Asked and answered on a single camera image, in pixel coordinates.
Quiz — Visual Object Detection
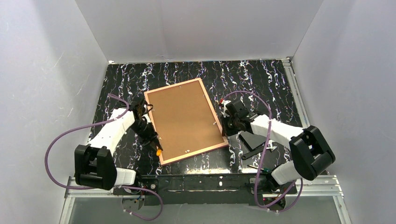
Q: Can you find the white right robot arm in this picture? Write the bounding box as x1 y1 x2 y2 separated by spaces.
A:
220 100 336 188

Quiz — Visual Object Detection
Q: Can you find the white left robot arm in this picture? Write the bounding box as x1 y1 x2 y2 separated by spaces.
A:
74 99 163 190

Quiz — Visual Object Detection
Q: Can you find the aluminium rail frame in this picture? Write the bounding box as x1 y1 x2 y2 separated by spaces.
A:
61 59 350 224

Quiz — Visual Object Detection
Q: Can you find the green handled screwdriver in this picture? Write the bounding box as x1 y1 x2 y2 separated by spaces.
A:
248 165 270 173

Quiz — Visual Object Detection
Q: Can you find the pink picture frame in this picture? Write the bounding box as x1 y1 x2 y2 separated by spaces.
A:
144 78 229 165

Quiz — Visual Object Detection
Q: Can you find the black Mercury box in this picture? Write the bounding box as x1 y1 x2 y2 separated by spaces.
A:
239 132 266 151

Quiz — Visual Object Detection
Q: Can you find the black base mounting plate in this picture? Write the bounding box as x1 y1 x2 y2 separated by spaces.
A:
113 173 297 207

